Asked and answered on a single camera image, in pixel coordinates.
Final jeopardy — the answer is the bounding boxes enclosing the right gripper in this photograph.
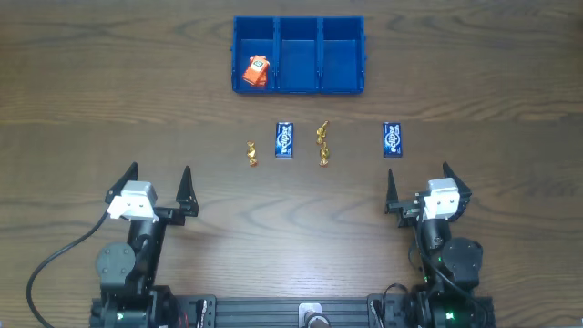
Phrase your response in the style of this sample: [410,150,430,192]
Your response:
[384,161,473,229]

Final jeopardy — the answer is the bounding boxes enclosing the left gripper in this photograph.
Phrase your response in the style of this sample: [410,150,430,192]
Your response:
[104,161,199,228]

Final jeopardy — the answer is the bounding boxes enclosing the blue candy pack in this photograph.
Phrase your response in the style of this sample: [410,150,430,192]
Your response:
[383,121,404,159]
[274,121,294,159]

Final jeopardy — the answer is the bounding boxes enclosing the orange candy box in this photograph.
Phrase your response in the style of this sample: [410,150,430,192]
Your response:
[246,55,271,83]
[241,67,269,89]

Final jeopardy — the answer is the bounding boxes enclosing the blue tray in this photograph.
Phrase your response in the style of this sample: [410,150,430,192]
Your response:
[230,15,368,96]

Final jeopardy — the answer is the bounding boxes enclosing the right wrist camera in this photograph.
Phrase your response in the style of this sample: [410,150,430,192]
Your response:
[423,177,461,222]

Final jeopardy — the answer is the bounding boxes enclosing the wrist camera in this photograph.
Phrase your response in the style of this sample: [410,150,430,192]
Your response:
[423,177,461,222]
[106,179,159,223]

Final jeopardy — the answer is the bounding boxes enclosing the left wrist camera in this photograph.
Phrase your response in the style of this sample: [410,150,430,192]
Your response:
[106,179,159,223]

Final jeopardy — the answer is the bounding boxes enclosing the mounting rail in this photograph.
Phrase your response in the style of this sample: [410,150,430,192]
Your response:
[89,293,496,328]

